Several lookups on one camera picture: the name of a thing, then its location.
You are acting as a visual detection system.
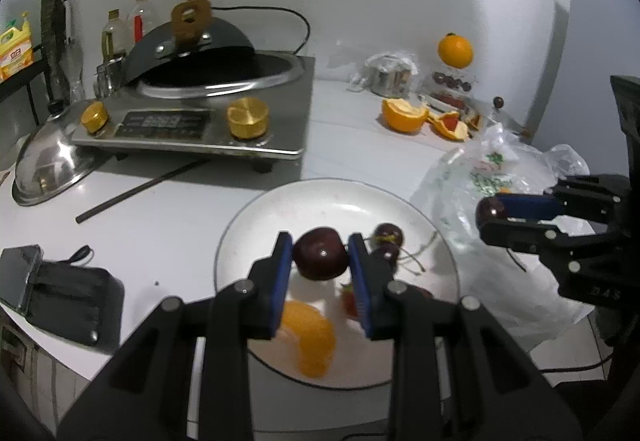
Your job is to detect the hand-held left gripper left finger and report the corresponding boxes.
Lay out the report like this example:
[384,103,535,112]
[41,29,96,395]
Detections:
[57,231,293,441]

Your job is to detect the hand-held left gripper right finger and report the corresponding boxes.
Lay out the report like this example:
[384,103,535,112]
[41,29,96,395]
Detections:
[348,232,583,441]

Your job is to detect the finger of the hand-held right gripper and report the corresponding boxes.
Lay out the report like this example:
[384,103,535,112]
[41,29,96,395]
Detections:
[495,174,631,222]
[480,220,597,267]

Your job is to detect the orange segment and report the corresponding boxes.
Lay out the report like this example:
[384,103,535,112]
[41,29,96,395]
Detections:
[280,299,337,380]

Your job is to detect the white plate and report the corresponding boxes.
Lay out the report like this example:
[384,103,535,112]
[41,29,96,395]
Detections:
[214,177,461,391]

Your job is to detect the clear printed plastic bag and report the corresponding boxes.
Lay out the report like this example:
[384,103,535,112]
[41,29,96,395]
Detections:
[410,124,593,352]

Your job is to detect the orange peel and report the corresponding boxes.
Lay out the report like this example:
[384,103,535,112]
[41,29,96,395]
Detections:
[427,110,483,142]

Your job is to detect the tiered glass container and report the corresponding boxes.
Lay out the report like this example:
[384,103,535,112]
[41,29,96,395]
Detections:
[422,68,478,112]

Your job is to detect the halved orange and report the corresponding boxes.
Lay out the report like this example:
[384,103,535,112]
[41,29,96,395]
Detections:
[381,98,430,136]

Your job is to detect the black rod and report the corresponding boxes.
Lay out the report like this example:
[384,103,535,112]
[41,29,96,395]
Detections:
[75,160,211,224]

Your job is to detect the gold cooker knob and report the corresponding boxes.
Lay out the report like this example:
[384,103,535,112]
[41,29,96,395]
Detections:
[226,97,271,140]
[81,102,110,134]

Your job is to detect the whole orange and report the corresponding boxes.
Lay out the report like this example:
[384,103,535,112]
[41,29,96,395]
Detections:
[437,34,474,69]

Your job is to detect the steel induction cooker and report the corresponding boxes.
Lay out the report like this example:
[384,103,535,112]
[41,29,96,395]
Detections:
[70,54,317,172]

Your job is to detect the small steel cup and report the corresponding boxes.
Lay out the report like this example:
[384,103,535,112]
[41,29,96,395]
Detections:
[367,64,413,97]

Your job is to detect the black pouch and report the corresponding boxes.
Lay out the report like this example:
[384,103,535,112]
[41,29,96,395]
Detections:
[25,245,126,349]

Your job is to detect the steel wok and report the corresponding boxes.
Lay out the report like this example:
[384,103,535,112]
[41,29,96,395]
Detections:
[135,50,306,99]

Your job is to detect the steel dome lid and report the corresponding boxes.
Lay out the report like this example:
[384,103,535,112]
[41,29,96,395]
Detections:
[11,98,108,207]

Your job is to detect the small glass jar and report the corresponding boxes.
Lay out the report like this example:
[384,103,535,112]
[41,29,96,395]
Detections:
[94,61,126,99]

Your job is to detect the clear glass bottle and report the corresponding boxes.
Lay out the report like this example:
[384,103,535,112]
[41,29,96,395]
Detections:
[62,0,87,104]

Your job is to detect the dark oil bottle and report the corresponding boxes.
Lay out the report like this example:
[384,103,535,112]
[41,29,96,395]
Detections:
[101,8,128,64]

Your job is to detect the red label plastic bottle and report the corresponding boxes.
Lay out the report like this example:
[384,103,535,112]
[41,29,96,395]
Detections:
[127,0,161,47]

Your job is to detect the black metal rack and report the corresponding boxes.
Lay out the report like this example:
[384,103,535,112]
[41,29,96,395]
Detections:
[0,48,51,127]

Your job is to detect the yellow oil jug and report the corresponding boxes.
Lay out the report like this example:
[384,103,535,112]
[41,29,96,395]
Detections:
[0,11,36,82]

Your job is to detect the dark metal post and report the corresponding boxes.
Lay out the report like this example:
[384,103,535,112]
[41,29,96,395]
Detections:
[41,0,75,103]

